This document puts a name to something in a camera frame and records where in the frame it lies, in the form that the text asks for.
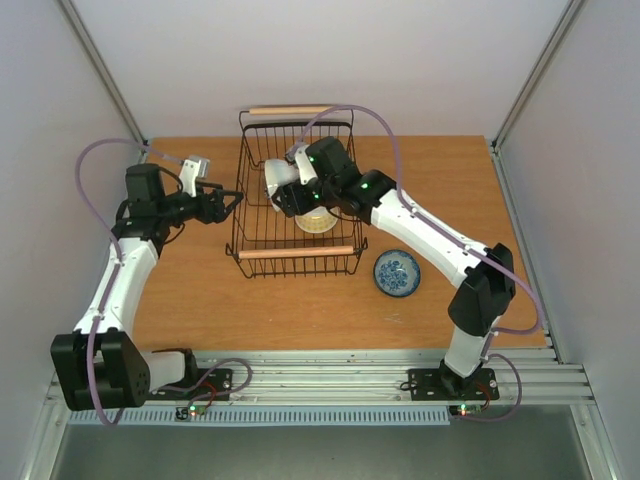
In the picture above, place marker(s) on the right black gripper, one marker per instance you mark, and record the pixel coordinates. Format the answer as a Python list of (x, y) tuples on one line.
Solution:
[(285, 201)]

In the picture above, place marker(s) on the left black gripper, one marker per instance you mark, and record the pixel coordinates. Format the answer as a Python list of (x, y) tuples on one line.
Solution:
[(206, 213)]

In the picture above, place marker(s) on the white bowl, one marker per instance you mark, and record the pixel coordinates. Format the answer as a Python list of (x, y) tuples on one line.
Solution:
[(278, 172)]

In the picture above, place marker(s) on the teal yellow sun bowl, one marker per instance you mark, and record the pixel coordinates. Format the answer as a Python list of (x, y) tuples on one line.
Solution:
[(317, 221)]

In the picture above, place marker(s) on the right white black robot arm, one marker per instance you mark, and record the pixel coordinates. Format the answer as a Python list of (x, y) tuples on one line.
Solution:
[(480, 275)]

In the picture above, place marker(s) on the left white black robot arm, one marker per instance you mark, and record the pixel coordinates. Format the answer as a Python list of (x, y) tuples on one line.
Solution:
[(98, 366)]

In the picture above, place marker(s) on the left circuit board with leds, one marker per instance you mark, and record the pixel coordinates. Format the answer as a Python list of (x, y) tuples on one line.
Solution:
[(190, 412)]

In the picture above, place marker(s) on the circuit board with leds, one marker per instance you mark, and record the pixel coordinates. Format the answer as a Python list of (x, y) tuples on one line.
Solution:
[(190, 412), (466, 410)]

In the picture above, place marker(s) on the right circuit board with leds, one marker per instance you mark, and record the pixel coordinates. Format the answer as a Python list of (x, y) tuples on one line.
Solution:
[(466, 410)]

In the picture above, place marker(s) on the black wire dish rack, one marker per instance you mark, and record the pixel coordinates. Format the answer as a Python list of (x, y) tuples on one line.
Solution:
[(265, 242)]

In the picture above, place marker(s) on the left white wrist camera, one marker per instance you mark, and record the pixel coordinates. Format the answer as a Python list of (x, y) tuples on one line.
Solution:
[(193, 168)]

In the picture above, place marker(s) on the aluminium rail frame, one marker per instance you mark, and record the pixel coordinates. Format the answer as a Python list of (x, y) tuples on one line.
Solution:
[(530, 375)]

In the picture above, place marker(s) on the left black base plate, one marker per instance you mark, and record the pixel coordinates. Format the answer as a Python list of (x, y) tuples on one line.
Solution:
[(219, 381)]

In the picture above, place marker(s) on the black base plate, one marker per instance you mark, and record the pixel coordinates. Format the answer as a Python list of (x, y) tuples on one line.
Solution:
[(219, 381), (430, 384)]

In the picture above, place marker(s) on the left aluminium corner post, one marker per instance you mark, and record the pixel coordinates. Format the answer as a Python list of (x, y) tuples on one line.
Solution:
[(77, 25)]

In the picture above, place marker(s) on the aluminium corner post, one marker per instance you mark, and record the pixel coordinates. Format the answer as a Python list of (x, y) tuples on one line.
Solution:
[(77, 25), (550, 48)]

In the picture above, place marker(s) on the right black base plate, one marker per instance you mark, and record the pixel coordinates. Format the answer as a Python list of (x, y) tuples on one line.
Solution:
[(430, 384)]

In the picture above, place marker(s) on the grey slotted cable duct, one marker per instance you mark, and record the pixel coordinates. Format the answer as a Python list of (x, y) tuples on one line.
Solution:
[(277, 416)]

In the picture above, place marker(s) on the right aluminium corner post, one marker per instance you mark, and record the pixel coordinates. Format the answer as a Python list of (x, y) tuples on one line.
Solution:
[(550, 48)]

